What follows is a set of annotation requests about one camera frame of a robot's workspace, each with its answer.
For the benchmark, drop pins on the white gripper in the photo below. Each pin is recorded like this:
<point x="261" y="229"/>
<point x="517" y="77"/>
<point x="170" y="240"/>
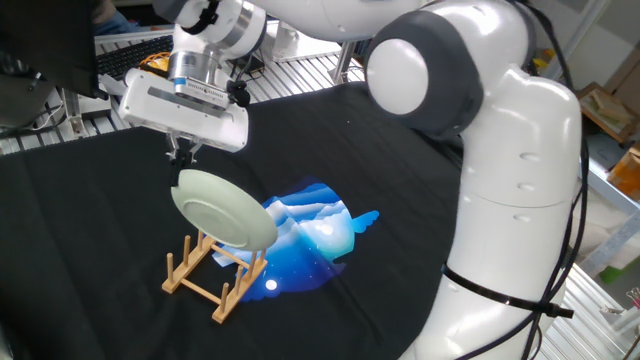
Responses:
<point x="185" y="117"/>

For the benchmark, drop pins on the pale green round plate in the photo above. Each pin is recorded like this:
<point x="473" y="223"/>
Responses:
<point x="225" y="212"/>

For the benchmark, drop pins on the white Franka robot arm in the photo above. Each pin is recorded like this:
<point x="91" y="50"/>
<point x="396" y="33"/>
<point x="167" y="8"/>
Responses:
<point x="510" y="175"/>

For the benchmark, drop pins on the wooden peg dish rack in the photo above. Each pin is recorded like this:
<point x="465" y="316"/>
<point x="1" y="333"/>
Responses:
<point x="192" y="272"/>

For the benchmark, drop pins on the yellow wicker basket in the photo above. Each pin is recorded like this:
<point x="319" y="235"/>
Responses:
<point x="157" y="62"/>

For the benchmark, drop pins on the white paper sheet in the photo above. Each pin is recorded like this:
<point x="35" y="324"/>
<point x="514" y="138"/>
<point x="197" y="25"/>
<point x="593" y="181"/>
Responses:
<point x="112" y="85"/>

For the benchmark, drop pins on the black cloth with blue print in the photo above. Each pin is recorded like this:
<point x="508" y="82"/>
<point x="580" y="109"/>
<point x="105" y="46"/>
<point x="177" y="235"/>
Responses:
<point x="100" y="240"/>

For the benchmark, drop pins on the black phone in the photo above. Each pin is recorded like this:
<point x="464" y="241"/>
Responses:
<point x="252" y="64"/>

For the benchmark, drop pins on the black computer keyboard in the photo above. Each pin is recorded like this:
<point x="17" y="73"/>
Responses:
<point x="125" y="57"/>

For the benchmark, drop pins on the person in blue jeans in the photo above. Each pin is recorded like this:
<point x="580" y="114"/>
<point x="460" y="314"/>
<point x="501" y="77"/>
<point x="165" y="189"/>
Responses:
<point x="112" y="17"/>

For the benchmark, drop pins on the black monitor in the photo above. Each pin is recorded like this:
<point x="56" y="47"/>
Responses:
<point x="45" y="40"/>

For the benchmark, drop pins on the wooden framed tray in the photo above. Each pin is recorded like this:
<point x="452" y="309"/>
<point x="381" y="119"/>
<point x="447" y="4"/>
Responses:
<point x="607" y="112"/>

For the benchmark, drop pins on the orange cardboard box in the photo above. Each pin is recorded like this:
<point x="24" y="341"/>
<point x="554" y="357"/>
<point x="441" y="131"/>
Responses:
<point x="627" y="172"/>

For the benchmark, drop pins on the silver and blue wrist camera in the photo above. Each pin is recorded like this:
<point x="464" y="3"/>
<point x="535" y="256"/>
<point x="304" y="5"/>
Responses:
<point x="200" y="95"/>

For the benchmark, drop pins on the aluminium bracket with white box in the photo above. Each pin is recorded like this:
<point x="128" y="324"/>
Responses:
<point x="90" y="106"/>

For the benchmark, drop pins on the grey metal shelf frame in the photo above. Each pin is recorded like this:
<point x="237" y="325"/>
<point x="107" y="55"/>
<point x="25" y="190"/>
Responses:
<point x="610" y="200"/>

